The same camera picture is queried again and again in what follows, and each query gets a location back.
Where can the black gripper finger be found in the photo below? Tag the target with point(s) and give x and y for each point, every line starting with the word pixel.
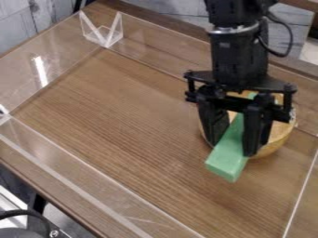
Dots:
pixel 257 129

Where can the brown wooden bowl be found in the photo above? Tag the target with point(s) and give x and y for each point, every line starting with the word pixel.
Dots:
pixel 281 130

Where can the clear acrylic corner bracket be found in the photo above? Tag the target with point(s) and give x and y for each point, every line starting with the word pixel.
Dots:
pixel 102 35

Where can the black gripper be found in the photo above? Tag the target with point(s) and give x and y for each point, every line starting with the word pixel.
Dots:
pixel 239 83

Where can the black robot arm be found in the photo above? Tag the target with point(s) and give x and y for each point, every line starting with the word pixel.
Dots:
pixel 237 13

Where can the clear acrylic tray wall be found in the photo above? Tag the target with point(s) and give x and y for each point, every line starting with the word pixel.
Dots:
pixel 90 196

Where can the green rectangular block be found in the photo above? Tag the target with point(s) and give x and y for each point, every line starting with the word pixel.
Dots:
pixel 227 160

